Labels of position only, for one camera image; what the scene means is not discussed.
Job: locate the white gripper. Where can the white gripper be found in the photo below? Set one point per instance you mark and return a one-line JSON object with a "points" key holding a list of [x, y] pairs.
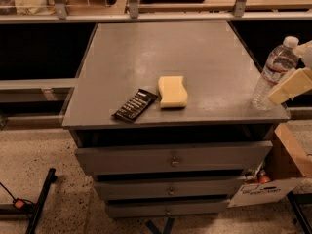
{"points": [[308, 58]]}

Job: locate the clear plastic water bottle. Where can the clear plastic water bottle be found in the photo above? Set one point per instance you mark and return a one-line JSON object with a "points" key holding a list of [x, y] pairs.
{"points": [[281, 60]]}

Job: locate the orange bottle in box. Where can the orange bottle in box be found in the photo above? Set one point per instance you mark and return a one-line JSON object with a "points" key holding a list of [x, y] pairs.
{"points": [[263, 177]]}

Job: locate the brown cardboard box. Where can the brown cardboard box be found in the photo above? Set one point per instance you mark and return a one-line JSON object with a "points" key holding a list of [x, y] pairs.
{"points": [[287, 165]]}

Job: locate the top grey drawer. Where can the top grey drawer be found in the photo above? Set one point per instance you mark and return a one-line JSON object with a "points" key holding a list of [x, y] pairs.
{"points": [[145, 159]]}

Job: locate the grey drawer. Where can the grey drawer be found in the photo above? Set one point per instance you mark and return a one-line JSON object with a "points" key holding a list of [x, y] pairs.
{"points": [[168, 187], [188, 207], [145, 159]]}

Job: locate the yellow sponge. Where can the yellow sponge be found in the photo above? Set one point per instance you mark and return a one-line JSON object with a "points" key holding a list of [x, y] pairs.
{"points": [[173, 94]]}

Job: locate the grey drawer cabinet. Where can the grey drawer cabinet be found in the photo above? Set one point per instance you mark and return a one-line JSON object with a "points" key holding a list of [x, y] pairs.
{"points": [[219, 77]]}

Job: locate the black snack wrapper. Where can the black snack wrapper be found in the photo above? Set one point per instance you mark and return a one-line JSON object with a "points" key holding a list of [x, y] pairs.
{"points": [[135, 106]]}

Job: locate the bottom grey drawer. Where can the bottom grey drawer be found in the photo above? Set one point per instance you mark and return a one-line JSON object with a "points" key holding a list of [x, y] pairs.
{"points": [[188, 207]]}

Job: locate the middle grey drawer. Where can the middle grey drawer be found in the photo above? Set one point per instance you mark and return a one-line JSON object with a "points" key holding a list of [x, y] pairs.
{"points": [[168, 187]]}

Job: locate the black metal stand leg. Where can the black metal stand leg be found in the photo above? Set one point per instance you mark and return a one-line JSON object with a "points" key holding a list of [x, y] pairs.
{"points": [[49, 180]]}

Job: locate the grey metal rail frame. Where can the grey metal rail frame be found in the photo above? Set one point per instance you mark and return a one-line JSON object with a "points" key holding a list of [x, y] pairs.
{"points": [[46, 11]]}

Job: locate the orange cable tag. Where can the orange cable tag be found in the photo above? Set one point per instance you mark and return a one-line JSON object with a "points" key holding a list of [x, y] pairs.
{"points": [[18, 203]]}

